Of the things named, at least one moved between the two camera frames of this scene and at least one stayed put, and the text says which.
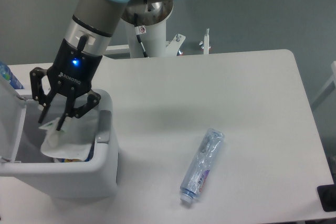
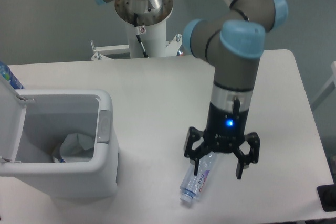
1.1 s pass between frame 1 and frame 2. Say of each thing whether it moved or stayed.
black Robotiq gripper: moved
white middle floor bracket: stayed
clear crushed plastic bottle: stayed
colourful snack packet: moved
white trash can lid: stayed
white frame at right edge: stayed
